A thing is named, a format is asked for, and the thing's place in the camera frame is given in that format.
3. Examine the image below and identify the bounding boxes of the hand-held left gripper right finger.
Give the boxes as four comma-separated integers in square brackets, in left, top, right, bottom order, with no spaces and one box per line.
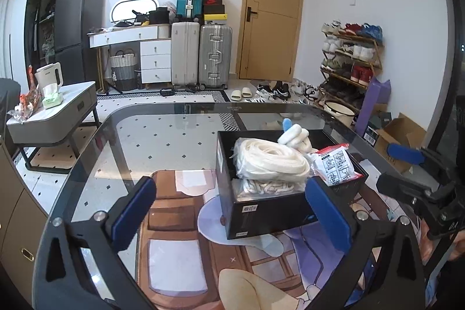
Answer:
[304,175,425,310]

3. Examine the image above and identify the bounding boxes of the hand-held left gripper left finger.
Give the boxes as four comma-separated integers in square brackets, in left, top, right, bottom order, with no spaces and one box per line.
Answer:
[45,175,158,310]

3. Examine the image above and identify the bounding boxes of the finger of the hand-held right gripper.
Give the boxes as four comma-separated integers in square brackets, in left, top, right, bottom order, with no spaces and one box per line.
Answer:
[376,172,458,227]
[386,142,455,194]

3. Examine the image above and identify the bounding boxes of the red and white packet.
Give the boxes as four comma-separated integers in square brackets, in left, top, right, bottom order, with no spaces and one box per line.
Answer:
[310,144,358,187]

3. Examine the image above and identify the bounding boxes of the black cardboard box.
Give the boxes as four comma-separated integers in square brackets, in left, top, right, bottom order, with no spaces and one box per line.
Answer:
[215,128,369,241]

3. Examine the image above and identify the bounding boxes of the bagged braided white rope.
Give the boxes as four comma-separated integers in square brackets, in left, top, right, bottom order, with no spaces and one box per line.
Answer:
[236,177,307,196]

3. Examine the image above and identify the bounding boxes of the bagged white rope coil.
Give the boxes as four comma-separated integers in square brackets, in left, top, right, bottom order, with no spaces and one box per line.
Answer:
[232,137,311,180]

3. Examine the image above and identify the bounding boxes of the open cardboard box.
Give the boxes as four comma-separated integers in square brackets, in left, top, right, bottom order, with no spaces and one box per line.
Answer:
[374,112,427,174]

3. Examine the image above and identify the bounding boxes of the dark box with barcode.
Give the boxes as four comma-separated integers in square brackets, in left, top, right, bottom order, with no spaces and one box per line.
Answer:
[365,125,382,145]

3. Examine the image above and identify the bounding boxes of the printed cartoon table mat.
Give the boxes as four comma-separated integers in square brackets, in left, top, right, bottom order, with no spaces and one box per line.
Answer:
[138,157,440,310]

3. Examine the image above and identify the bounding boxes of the purple yoga mat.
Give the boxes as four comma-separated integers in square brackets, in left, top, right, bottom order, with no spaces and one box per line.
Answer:
[354,78,391,136]

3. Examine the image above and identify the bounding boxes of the white enamel basin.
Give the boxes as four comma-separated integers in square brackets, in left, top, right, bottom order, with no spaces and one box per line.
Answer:
[323,100,358,127]

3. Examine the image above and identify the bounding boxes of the wooden shoe rack with shoes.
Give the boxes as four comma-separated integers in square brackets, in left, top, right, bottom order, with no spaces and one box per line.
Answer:
[321,19,384,103]

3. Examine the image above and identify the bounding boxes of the tan wooden cabinet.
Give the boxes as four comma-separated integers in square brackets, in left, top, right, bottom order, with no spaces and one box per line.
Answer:
[0,143,48,292]

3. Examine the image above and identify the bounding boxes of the grey side table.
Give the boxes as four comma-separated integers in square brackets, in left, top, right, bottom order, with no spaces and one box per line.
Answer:
[6,81,100,174]

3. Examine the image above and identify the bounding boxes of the black and white patterned rug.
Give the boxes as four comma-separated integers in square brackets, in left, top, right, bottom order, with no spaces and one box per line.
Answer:
[96,90,240,136]

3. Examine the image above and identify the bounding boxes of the scattered pairs of shoes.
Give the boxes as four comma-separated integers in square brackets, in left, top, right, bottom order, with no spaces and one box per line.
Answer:
[256,78,324,105]

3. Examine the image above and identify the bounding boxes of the green tissue pack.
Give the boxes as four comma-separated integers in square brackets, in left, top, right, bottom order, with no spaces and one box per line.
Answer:
[42,85,64,110]

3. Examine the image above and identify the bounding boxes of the woven laundry basket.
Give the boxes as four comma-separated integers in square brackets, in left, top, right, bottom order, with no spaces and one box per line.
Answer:
[110,49,137,92]

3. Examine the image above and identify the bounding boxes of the red snack bag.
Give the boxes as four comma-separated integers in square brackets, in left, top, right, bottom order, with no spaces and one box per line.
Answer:
[20,85,40,114]

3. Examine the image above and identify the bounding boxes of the white dresser with drawers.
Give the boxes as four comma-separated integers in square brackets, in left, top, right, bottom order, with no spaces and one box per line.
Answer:
[89,25,172,83]

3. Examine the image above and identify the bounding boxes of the white electric kettle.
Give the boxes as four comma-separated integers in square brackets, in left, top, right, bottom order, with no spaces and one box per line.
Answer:
[34,62,65,89]

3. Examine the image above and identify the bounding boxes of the white suitcase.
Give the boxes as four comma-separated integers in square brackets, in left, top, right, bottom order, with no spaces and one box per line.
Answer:
[171,21,201,85]

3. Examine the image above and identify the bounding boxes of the tan wooden door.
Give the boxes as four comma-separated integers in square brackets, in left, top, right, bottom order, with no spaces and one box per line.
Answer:
[236,0,306,81]

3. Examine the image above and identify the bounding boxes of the silver suitcase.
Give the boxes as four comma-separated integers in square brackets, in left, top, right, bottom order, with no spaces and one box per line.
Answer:
[198,24,233,90]

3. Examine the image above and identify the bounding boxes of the black fridge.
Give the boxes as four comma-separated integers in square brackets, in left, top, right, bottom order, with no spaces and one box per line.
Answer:
[54,0,106,87]

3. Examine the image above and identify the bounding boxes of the black bag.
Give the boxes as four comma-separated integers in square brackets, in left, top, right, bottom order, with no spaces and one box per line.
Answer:
[149,7,169,25]

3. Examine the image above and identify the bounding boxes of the oval mirror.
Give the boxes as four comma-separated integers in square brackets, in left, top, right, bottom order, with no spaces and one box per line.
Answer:
[110,0,158,24]

